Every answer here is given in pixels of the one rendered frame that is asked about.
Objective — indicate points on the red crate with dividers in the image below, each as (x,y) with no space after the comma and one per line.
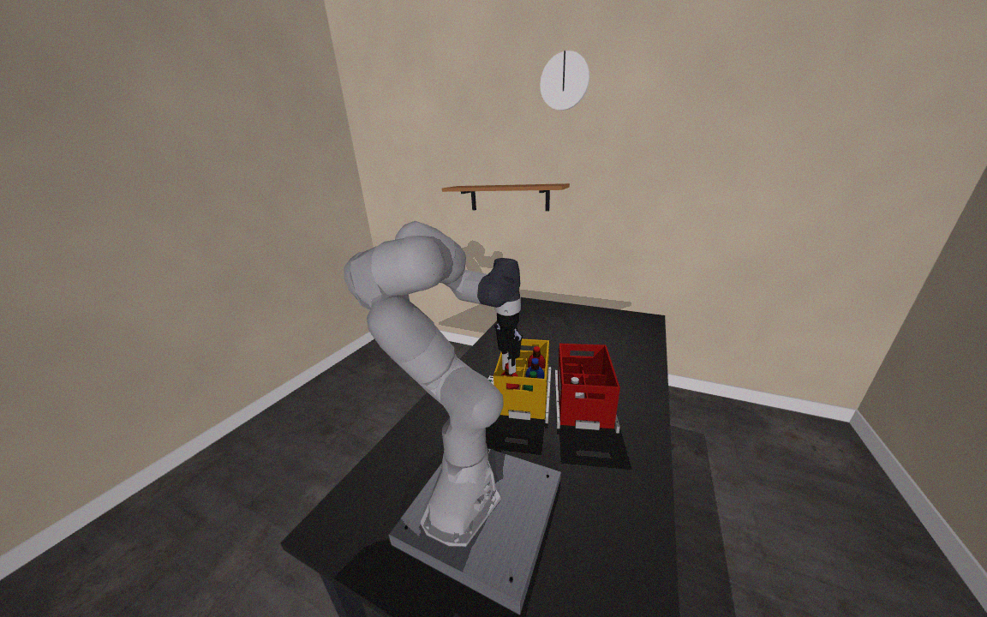
(598,381)

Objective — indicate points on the blue bottle with light blue label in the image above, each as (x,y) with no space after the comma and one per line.
(535,367)

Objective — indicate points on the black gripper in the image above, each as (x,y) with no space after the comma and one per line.
(509,340)

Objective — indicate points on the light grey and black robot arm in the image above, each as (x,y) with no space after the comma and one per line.
(381,279)

